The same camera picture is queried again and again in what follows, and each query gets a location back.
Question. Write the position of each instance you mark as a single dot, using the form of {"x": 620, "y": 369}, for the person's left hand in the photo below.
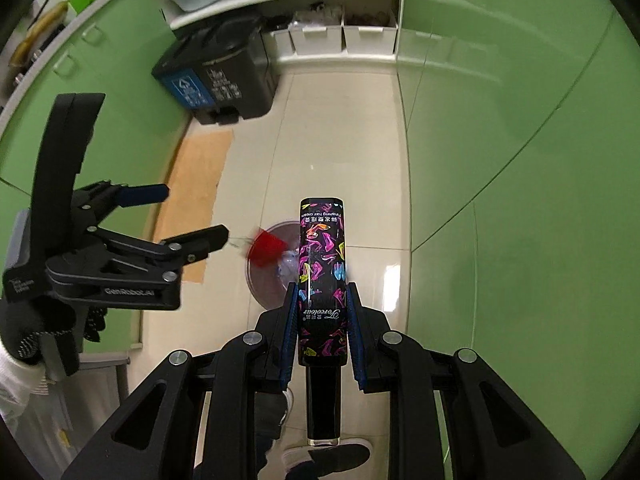
{"x": 30, "y": 320}

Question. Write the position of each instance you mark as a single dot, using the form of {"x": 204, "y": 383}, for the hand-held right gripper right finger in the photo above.
{"x": 357, "y": 335}

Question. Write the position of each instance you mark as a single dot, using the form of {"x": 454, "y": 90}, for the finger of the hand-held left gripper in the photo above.
{"x": 145, "y": 192}
{"x": 200, "y": 240}

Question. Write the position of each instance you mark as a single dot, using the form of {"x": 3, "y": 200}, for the red mesh pouch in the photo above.
{"x": 265, "y": 247}

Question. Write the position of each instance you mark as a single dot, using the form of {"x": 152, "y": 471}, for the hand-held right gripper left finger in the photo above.
{"x": 290, "y": 330}

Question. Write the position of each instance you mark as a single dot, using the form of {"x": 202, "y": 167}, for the person's left forearm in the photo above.
{"x": 15, "y": 385}

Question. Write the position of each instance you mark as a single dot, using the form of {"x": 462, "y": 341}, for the dark pedal bin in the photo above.
{"x": 220, "y": 70}

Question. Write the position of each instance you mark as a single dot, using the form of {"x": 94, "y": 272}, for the person's black shoe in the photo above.
{"x": 286, "y": 410}
{"x": 330, "y": 457}

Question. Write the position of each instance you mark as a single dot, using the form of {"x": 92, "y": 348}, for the brown floor mat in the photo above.
{"x": 195, "y": 185}

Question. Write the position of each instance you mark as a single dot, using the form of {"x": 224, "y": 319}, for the pink waste bin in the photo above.
{"x": 270, "y": 287}

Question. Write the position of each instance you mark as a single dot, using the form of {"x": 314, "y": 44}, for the green counter cabinet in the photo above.
{"x": 500, "y": 160}

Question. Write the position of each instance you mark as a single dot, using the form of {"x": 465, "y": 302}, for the white storage box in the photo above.
{"x": 370, "y": 37}
{"x": 317, "y": 37}
{"x": 282, "y": 42}

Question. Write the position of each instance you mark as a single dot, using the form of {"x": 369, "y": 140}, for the yellow broom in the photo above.
{"x": 40, "y": 30}

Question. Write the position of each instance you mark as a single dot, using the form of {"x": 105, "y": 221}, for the black patterned cosmetic tube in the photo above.
{"x": 320, "y": 270}

